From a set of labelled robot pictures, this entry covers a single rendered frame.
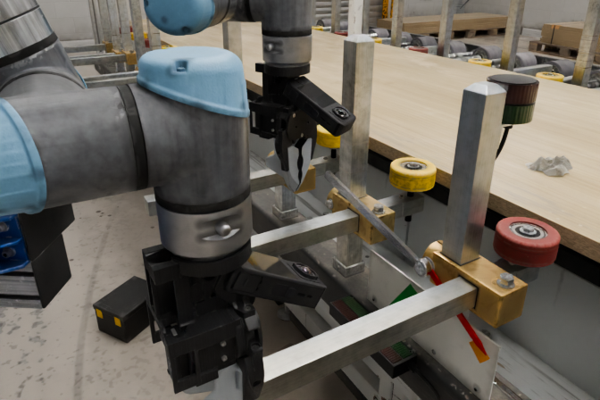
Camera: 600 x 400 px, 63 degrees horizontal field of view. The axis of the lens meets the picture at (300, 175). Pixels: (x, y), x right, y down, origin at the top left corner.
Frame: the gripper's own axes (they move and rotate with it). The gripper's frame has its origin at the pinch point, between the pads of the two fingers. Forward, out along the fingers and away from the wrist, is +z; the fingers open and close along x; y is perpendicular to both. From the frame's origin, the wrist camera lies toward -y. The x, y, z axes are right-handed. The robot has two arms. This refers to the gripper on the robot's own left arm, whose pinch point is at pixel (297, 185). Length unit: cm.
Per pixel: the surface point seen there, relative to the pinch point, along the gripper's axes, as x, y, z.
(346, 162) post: -7.4, -4.7, -3.1
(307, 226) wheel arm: 3.3, -4.6, 4.7
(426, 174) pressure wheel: -15.3, -15.8, -1.1
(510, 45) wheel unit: -129, 6, -7
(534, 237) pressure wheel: -4.8, -36.0, -1.0
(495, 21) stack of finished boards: -861, 243, 65
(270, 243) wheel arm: 10.5, -3.1, 5.0
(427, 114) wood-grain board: -49.6, 0.1, -0.7
